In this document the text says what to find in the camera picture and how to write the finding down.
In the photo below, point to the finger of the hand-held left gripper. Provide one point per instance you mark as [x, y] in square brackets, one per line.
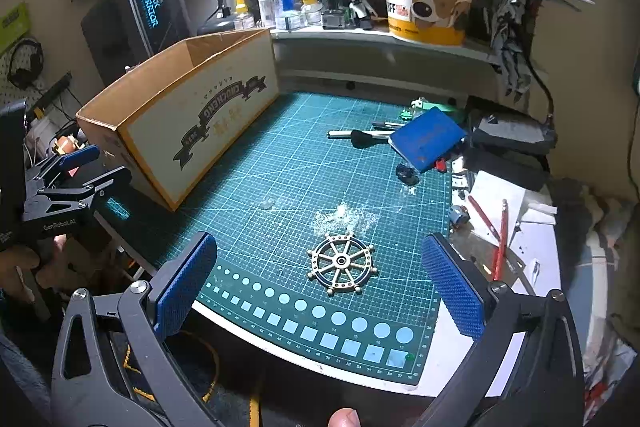
[107, 184]
[77, 158]

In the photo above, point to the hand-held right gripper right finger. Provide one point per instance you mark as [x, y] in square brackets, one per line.
[452, 287]

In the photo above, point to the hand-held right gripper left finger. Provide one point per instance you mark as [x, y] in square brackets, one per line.
[186, 287]

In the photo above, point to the printed cardboard box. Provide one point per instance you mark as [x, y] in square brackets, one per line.
[200, 107]

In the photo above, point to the blue booklet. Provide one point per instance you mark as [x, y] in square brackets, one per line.
[427, 139]

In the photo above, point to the black bristle brush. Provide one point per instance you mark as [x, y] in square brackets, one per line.
[358, 138]

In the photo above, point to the person's left hand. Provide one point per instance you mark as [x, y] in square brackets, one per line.
[17, 263]

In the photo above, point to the person's right hand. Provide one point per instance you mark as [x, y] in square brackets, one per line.
[345, 419]

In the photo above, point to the red pencil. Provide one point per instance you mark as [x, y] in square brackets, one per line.
[501, 239]
[482, 217]

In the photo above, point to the small blue grey cylinder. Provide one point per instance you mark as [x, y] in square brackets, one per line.
[458, 215]

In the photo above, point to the black headphones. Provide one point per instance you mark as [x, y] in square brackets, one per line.
[25, 62]

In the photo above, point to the white paper sheet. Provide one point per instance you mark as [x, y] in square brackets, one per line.
[492, 197]

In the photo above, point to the brass ship wheel ornament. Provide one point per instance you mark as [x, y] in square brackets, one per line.
[342, 261]

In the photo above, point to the small red tool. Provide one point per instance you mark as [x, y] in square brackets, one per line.
[440, 165]

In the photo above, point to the small dark blue part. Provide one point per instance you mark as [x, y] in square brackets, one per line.
[407, 173]

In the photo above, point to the green label card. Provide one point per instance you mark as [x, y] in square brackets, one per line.
[12, 27]

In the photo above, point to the black computer tower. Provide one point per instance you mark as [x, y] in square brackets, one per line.
[130, 32]

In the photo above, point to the green cutting mat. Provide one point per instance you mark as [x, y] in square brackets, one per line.
[280, 177]

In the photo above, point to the black case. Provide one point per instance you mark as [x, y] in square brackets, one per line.
[510, 137]

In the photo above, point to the printed cloth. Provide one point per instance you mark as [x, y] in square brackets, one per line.
[607, 357]

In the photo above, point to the black pen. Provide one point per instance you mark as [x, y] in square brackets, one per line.
[387, 124]

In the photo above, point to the green plastic part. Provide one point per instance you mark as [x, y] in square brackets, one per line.
[442, 107]

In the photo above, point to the yellow cap bottle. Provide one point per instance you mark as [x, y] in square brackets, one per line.
[241, 9]
[309, 2]

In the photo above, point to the clear glass bottle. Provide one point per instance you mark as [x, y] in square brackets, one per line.
[267, 4]

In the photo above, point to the white desk shelf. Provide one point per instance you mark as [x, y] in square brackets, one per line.
[380, 57]

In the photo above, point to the blue cap bottle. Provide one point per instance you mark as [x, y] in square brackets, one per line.
[286, 9]

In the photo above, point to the dark spiky winged model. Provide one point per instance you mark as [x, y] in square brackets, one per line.
[510, 7]

